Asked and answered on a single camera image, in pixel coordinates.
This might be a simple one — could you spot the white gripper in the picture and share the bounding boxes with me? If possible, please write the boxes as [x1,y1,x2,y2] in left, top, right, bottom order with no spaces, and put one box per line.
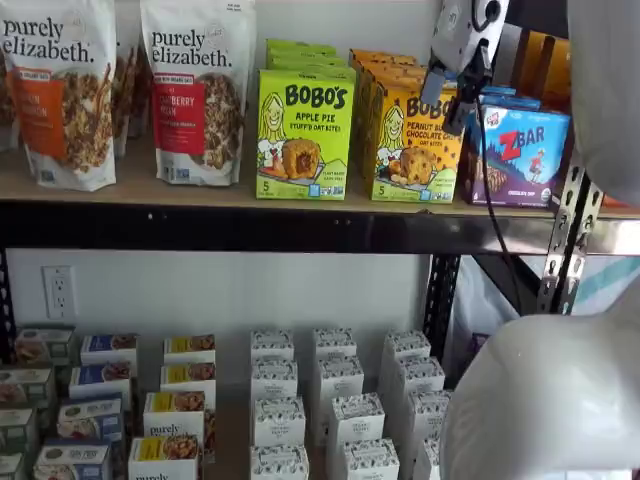
[418,0,511,136]

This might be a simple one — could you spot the orange Bobo's oat bites box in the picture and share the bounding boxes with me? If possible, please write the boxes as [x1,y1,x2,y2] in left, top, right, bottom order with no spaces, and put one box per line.
[348,48,419,161]
[360,69,431,189]
[354,59,430,174]
[368,81,464,204]

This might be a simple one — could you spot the green Bobo's apple pie box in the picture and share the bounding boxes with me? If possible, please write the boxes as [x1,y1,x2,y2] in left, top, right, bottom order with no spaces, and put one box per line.
[267,49,347,64]
[256,68,355,201]
[264,38,337,52]
[269,59,357,74]

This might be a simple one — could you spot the wooden shelf board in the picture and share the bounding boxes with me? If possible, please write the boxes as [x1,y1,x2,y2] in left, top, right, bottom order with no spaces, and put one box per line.
[597,204,640,221]
[0,149,551,219]

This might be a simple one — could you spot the purple snack box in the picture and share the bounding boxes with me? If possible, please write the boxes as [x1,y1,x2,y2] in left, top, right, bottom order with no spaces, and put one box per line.
[468,332,491,364]

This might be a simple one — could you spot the yellow label granola box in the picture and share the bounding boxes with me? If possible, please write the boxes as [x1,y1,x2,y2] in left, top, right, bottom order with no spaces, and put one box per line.
[162,333,218,366]
[142,390,207,444]
[159,361,218,396]
[127,435,202,480]

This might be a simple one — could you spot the blue granola box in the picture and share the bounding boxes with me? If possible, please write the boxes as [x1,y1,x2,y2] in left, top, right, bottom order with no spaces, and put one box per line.
[33,438,114,480]
[79,333,139,372]
[68,361,134,407]
[55,397,125,444]

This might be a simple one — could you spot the green granola box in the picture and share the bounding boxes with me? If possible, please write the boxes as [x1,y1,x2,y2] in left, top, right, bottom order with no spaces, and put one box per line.
[0,452,26,480]
[13,325,77,367]
[0,407,40,455]
[0,367,57,410]

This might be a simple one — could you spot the white plastic sheet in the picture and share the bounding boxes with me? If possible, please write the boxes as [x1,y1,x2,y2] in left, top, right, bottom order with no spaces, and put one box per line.
[449,254,640,331]

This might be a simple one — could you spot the black metal shelving rack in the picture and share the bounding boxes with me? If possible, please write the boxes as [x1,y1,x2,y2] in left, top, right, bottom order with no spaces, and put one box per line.
[569,169,640,316]
[0,164,601,364]

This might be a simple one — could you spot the red label granola bag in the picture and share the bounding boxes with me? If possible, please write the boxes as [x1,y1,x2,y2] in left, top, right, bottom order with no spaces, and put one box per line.
[139,0,257,187]

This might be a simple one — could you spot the white patterned carton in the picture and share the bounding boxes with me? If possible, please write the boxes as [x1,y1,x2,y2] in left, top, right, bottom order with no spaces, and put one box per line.
[253,396,308,449]
[249,356,300,402]
[249,328,296,362]
[413,436,444,480]
[382,329,433,364]
[342,438,401,480]
[407,389,454,441]
[327,392,387,446]
[312,327,358,360]
[394,355,447,399]
[249,443,311,480]
[314,355,366,426]

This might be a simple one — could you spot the white granola bag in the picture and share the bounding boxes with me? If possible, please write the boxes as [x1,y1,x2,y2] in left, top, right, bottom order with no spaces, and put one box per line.
[112,0,152,157]

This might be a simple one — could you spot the orange label granola bag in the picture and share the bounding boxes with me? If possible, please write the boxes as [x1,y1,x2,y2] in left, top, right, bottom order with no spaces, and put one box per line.
[0,0,120,192]

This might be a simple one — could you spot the white patterned small boxes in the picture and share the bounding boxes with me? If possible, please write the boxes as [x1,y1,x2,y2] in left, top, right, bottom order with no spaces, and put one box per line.
[134,339,416,480]

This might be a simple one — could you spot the blue label granola bag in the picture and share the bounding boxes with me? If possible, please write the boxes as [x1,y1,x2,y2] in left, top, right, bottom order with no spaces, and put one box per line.
[0,47,22,154]

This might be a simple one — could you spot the white wall outlet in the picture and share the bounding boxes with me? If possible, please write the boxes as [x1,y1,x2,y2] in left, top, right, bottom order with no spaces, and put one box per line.
[41,264,77,320]

